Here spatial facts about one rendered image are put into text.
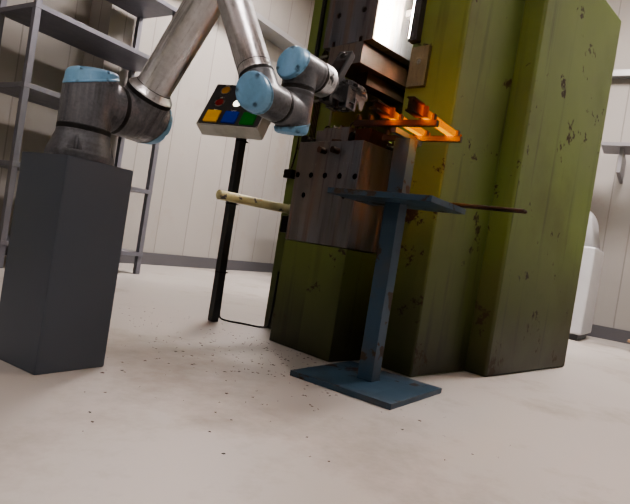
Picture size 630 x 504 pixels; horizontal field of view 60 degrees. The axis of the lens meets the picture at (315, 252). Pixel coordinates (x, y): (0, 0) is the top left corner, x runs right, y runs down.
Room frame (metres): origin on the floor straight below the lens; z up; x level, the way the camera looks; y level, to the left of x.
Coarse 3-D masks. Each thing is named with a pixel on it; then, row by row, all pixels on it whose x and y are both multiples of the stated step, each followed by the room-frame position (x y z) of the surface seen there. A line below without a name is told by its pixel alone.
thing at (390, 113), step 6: (372, 102) 1.76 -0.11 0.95; (378, 102) 1.74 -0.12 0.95; (372, 108) 1.74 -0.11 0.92; (378, 108) 1.74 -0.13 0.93; (384, 108) 1.79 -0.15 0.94; (390, 108) 1.80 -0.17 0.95; (384, 114) 1.79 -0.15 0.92; (390, 114) 1.81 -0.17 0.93; (396, 114) 1.84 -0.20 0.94; (414, 132) 1.99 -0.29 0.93; (420, 132) 1.99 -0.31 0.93
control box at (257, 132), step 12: (216, 96) 2.75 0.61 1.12; (228, 96) 2.73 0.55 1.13; (204, 108) 2.72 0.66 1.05; (216, 108) 2.70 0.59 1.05; (228, 108) 2.68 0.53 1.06; (240, 108) 2.67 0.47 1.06; (264, 120) 2.62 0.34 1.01; (204, 132) 2.72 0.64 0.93; (216, 132) 2.69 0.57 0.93; (228, 132) 2.66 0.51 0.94; (240, 132) 2.63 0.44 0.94; (252, 132) 2.60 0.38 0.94; (264, 132) 2.63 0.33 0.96
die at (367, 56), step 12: (336, 48) 2.47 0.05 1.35; (348, 48) 2.42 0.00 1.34; (360, 48) 2.37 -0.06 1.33; (372, 48) 2.40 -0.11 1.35; (360, 60) 2.36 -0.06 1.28; (372, 60) 2.41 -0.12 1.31; (384, 60) 2.47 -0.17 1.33; (396, 60) 2.53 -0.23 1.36; (348, 72) 2.52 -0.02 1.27; (360, 72) 2.49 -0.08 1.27; (372, 72) 2.46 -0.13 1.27; (384, 72) 2.48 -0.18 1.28; (396, 72) 2.54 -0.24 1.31; (396, 84) 2.58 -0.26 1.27
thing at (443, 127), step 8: (408, 96) 1.67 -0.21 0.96; (408, 104) 1.67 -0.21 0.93; (416, 104) 1.69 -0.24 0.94; (424, 104) 1.72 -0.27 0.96; (408, 112) 1.69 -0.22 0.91; (416, 112) 1.69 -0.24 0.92; (424, 112) 1.73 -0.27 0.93; (440, 120) 1.84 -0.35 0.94; (440, 128) 1.87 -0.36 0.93; (448, 128) 1.90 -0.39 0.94
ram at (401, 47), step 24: (336, 0) 2.51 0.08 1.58; (360, 0) 2.40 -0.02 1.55; (384, 0) 2.35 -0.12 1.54; (408, 0) 2.46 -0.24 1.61; (336, 24) 2.49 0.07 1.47; (360, 24) 2.38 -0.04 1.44; (384, 24) 2.37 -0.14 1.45; (408, 24) 2.48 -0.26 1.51; (384, 48) 2.41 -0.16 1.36; (408, 48) 2.50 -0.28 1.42
